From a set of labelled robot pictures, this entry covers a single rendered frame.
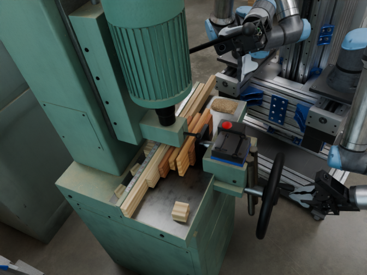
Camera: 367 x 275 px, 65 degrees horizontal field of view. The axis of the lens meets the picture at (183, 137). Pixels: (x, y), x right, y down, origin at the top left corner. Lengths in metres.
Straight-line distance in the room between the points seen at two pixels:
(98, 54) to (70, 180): 0.57
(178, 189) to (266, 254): 0.99
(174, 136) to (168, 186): 0.16
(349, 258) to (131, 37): 1.61
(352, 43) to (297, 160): 0.82
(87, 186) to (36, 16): 0.61
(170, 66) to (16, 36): 0.40
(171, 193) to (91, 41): 0.48
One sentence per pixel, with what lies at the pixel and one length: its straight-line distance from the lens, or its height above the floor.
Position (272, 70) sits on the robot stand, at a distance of 1.65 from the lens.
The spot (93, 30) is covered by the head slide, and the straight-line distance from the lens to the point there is 0.73.
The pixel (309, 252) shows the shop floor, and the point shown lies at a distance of 1.84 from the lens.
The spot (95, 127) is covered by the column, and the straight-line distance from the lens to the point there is 0.92.
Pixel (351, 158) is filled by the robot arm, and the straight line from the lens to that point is 1.03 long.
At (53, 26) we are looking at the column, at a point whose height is 1.38.
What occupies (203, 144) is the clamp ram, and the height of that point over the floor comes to 0.96.
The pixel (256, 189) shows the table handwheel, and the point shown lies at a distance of 0.98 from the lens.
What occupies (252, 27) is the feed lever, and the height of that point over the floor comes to 1.30.
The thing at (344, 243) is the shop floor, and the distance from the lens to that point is 1.92.
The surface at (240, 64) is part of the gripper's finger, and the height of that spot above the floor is 1.16.
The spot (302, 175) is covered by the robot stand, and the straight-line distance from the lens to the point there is 1.80.
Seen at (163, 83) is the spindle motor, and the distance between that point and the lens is 0.70.
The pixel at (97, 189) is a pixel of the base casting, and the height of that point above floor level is 0.80.
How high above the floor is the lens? 1.65
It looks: 46 degrees down
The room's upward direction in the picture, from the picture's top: 9 degrees counter-clockwise
